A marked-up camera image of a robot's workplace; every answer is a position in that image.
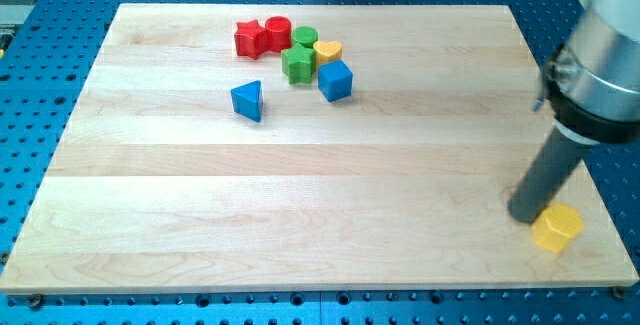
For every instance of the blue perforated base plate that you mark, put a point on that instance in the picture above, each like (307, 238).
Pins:
(41, 75)

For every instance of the yellow heart block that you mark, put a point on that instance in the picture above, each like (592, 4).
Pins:
(327, 51)

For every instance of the yellow hexagon block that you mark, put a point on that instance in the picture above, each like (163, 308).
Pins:
(556, 227)

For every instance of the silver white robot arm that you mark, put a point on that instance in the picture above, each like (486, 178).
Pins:
(592, 85)

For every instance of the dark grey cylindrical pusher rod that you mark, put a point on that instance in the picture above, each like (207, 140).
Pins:
(562, 151)

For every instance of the blue cube block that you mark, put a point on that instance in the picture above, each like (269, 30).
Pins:
(335, 80)

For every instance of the light wooden board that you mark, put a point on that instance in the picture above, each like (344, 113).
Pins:
(158, 185)

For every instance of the green cylinder block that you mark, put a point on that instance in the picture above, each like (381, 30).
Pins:
(305, 35)

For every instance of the green star block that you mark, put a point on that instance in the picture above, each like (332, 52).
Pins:
(298, 64)

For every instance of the blue triangle block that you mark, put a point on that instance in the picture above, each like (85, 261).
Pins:
(247, 100)

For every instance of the red star block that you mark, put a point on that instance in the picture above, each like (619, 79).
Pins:
(251, 39)

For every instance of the red cylinder block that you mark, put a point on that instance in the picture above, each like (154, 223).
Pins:
(279, 33)

